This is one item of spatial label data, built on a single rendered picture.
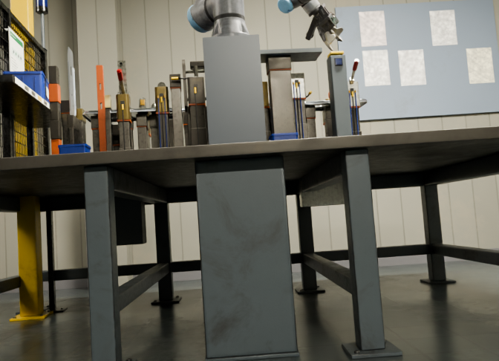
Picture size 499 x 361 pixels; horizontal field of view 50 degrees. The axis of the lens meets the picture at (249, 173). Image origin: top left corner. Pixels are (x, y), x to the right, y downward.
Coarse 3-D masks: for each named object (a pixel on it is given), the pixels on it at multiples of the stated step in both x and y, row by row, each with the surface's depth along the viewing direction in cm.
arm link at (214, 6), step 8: (208, 0) 199; (216, 0) 194; (224, 0) 193; (232, 0) 193; (240, 0) 195; (208, 8) 199; (216, 8) 194; (224, 8) 193; (232, 8) 193; (240, 8) 194; (208, 16) 201
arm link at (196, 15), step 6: (198, 0) 206; (204, 0) 201; (192, 6) 208; (198, 6) 204; (192, 12) 206; (198, 12) 203; (204, 12) 201; (192, 18) 207; (198, 18) 204; (204, 18) 202; (192, 24) 208; (198, 24) 207; (204, 24) 205; (210, 24) 204; (198, 30) 211; (204, 30) 210; (210, 30) 212
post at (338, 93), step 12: (336, 72) 232; (336, 84) 232; (336, 96) 231; (348, 96) 232; (336, 108) 231; (348, 108) 231; (336, 120) 230; (348, 120) 231; (336, 132) 230; (348, 132) 230
